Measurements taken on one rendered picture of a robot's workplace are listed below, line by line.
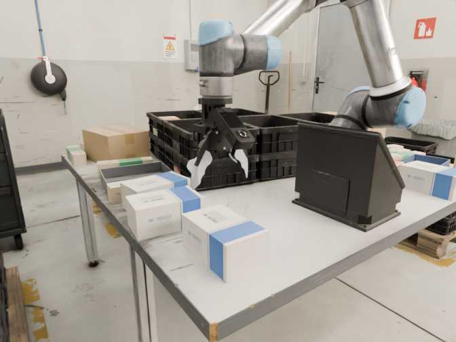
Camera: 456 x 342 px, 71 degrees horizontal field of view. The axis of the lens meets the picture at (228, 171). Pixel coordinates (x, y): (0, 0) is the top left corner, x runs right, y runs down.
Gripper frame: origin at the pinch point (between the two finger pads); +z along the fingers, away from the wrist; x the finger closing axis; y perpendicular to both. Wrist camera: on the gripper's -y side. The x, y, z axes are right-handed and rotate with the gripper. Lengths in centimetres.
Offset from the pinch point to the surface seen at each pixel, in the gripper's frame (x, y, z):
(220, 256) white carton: 6.0, -7.9, 12.9
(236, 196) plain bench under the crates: -26.9, 30.6, 18.1
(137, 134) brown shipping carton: -14, 97, 3
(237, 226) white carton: -1.5, -4.0, 9.3
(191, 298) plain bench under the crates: 14.5, -9.7, 18.4
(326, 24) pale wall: -347, 254, -94
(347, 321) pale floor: -80, 12, 88
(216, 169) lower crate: -25.3, 41.3, 10.1
